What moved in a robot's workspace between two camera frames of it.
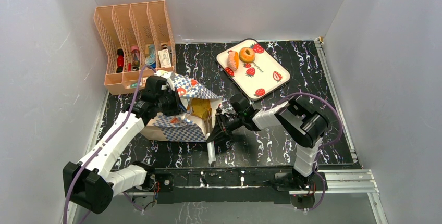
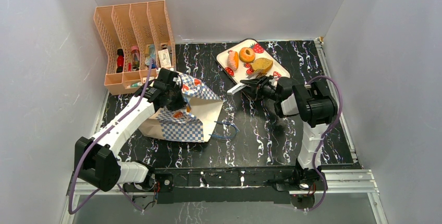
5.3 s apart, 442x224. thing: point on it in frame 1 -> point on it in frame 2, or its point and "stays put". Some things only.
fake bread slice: x=199 y=107 -> x=262 y=63
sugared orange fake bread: x=233 y=60 stays put
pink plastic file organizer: x=135 y=36 stays put
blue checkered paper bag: x=164 y=126 stays put
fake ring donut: x=245 y=58 stays put
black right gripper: x=223 y=123 -> x=253 y=86
